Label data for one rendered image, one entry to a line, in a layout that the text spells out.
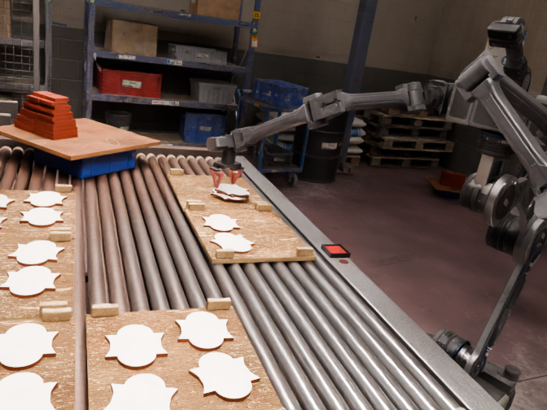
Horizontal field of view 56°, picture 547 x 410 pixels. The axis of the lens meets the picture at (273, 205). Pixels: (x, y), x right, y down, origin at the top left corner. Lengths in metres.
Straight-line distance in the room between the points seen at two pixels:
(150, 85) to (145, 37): 0.51
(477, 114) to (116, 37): 4.54
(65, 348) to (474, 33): 7.27
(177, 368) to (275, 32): 6.23
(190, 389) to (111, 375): 0.15
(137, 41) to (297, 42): 2.28
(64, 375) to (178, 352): 0.23
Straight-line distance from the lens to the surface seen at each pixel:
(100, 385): 1.07
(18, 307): 1.31
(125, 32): 5.96
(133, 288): 1.41
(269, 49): 7.05
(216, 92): 6.21
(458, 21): 8.17
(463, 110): 2.04
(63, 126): 2.31
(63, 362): 1.13
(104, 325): 1.22
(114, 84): 5.94
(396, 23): 8.00
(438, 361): 1.35
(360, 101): 1.77
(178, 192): 2.07
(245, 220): 1.86
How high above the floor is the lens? 1.62
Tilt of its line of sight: 19 degrees down
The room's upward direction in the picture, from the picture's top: 9 degrees clockwise
